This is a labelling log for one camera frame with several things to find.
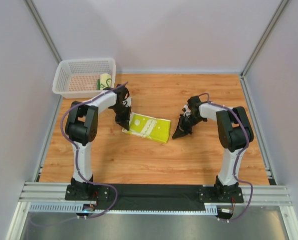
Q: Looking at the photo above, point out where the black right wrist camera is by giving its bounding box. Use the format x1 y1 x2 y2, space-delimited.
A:
187 95 202 110

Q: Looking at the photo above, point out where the aluminium right corner post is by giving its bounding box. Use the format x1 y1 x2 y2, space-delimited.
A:
240 0 290 79

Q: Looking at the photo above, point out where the green and cream patterned towel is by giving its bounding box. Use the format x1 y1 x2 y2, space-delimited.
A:
96 73 112 91

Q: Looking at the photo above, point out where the grey slotted cable duct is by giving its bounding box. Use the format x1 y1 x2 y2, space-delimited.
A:
28 202 218 215

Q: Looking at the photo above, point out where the aluminium corner post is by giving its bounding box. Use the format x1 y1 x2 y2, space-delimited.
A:
240 0 290 79
23 0 62 63

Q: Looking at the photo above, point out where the yellow and cream towel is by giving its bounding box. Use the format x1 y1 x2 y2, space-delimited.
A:
122 112 171 144

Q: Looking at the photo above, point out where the white perforated plastic basket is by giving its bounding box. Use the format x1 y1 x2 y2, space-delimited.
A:
52 58 116 99

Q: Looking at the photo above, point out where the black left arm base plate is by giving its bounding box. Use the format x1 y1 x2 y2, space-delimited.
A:
64 185 115 202

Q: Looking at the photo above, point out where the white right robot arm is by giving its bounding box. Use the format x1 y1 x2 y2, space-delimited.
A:
172 101 254 201

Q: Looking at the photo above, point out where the aluminium left corner post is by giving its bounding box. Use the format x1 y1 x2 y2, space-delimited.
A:
23 0 62 63

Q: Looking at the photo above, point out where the aluminium front frame rail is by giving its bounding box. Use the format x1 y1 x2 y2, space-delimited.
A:
19 182 292 206

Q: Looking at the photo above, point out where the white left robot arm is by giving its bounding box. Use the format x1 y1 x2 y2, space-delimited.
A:
60 83 131 185

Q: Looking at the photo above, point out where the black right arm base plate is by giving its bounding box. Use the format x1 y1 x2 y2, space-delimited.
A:
198 186 244 204

